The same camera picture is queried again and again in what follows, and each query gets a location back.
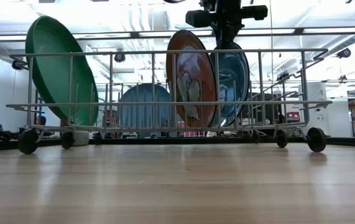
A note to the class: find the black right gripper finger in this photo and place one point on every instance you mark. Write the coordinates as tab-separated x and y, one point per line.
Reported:
251	12
202	18

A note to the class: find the brown glazed plate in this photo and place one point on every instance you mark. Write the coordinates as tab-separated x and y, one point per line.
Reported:
202	77

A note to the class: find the dark teal glazed plate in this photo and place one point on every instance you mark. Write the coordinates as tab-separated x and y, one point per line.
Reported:
233	77

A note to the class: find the blue plate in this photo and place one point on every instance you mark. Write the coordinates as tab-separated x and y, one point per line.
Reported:
146	93

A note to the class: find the green plate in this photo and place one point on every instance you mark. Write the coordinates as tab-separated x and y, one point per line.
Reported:
56	77

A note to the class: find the black ceiling spotlight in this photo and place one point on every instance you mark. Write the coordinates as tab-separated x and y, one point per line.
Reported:
18	64
344	53
119	57
283	76

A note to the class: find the black cabinet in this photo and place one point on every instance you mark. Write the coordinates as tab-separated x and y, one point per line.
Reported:
258	109

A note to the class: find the red white box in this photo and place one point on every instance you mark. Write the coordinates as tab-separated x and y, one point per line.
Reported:
293	116

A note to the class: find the white cabinet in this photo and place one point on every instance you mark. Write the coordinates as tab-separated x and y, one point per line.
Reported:
320	109

